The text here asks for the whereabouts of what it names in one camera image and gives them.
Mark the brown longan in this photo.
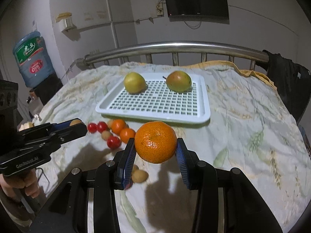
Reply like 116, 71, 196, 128
70, 119, 82, 126
107, 119, 114, 129
132, 165, 139, 173
101, 130, 112, 141
132, 170, 149, 183

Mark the red cherry tomato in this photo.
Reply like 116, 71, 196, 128
107, 136, 122, 150
96, 121, 109, 133
87, 123, 98, 134

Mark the small tangerine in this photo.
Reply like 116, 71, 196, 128
111, 119, 127, 135
119, 128, 135, 144

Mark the large orange tangerine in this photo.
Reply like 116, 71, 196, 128
135, 121, 177, 164

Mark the person's left hand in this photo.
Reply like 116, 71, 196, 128
1, 169, 40, 199

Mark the black water dispenser stand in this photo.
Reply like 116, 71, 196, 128
30, 73, 63, 106

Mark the blue water jug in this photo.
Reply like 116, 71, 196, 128
13, 31, 55, 88

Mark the yellow-green pear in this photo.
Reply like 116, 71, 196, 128
123, 72, 148, 94

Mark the white perforated plastic tray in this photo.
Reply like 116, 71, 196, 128
95, 73, 211, 124

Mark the red-green pear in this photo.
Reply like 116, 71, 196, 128
163, 70, 192, 93

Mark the yellow blanket edge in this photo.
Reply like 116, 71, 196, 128
135, 59, 278, 91

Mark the white wall switch box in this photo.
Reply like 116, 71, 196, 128
55, 12, 76, 32

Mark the metal bed headboard rail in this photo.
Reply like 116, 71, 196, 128
71, 41, 269, 70

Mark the wall power socket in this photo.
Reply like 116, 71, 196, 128
156, 2, 164, 16

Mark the wall-mounted black television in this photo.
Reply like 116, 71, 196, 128
165, 0, 229, 20

